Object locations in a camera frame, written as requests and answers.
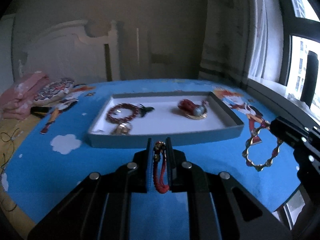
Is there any red cord bracelet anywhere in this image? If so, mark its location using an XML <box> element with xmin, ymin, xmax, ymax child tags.
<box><xmin>152</xmin><ymin>141</ymin><xmax>170</xmax><ymax>195</ymax></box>

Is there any dark red bead bracelet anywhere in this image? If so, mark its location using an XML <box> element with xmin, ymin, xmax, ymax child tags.
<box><xmin>105</xmin><ymin>102</ymin><xmax>155</xmax><ymax>125</ymax></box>

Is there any jade pendant with pink tassel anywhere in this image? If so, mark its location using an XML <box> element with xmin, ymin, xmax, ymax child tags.
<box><xmin>178</xmin><ymin>99</ymin><xmax>208</xmax><ymax>120</ymax></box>

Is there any grey shallow jewelry box tray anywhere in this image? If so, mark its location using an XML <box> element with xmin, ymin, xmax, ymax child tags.
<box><xmin>87</xmin><ymin>91</ymin><xmax>244</xmax><ymax>148</ymax></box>

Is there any blue cartoon bed sheet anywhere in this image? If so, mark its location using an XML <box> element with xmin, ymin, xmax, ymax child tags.
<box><xmin>1</xmin><ymin>78</ymin><xmax>301</xmax><ymax>240</ymax></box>

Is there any white window curtain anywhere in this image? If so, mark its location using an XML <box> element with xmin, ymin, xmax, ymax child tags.
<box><xmin>248</xmin><ymin>0</ymin><xmax>284</xmax><ymax>82</ymax></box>

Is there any yellow bed sheet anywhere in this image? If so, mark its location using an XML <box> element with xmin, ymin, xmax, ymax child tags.
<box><xmin>1</xmin><ymin>115</ymin><xmax>40</xmax><ymax>239</ymax></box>

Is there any patterned round cushion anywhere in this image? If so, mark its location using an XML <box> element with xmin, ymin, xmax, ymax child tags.
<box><xmin>34</xmin><ymin>77</ymin><xmax>74</xmax><ymax>106</ymax></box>

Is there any pink folded blanket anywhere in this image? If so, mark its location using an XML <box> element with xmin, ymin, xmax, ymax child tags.
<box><xmin>1</xmin><ymin>71</ymin><xmax>50</xmax><ymax>120</ymax></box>

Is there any white wooden headboard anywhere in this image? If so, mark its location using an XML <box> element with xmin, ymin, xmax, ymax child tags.
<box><xmin>18</xmin><ymin>20</ymin><xmax>121</xmax><ymax>83</ymax></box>

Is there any silver gold ring clip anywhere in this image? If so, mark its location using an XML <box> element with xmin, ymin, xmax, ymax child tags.
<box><xmin>111</xmin><ymin>122</ymin><xmax>132</xmax><ymax>135</ymax></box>

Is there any gold bangle ring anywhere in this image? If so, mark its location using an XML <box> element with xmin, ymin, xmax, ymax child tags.
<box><xmin>186</xmin><ymin>110</ymin><xmax>209</xmax><ymax>120</ymax></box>

